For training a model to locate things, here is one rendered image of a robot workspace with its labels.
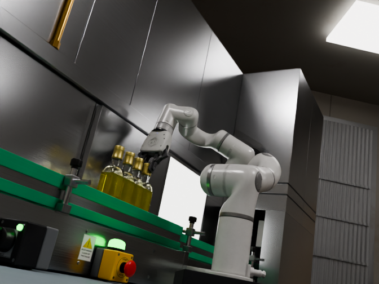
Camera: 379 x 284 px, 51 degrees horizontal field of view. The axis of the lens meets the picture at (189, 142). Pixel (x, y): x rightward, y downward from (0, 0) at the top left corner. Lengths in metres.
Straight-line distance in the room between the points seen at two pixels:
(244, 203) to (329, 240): 3.92
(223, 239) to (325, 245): 3.91
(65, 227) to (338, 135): 4.63
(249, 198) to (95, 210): 0.41
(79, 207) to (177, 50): 1.14
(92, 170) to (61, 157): 0.12
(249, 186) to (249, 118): 1.44
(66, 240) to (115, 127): 0.63
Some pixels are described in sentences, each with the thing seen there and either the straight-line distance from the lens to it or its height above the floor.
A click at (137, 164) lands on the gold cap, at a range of 1.41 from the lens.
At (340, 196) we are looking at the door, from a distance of 5.14.
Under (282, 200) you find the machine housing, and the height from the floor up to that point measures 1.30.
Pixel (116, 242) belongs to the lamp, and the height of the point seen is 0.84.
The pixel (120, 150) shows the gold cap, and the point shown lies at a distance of 1.33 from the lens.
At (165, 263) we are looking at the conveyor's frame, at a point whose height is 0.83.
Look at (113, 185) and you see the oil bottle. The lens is 1.28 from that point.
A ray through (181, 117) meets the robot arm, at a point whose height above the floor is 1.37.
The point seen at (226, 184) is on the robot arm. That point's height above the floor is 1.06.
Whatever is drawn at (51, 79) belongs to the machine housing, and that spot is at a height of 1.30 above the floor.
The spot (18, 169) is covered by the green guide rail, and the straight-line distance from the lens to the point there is 0.91.
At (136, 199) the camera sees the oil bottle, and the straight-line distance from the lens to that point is 1.38.
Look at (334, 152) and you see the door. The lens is 5.25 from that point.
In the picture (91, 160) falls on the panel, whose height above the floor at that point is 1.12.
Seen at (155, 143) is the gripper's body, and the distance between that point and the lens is 1.49.
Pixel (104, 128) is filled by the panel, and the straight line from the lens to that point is 1.47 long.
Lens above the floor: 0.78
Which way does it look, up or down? 19 degrees up
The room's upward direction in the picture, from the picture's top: 11 degrees clockwise
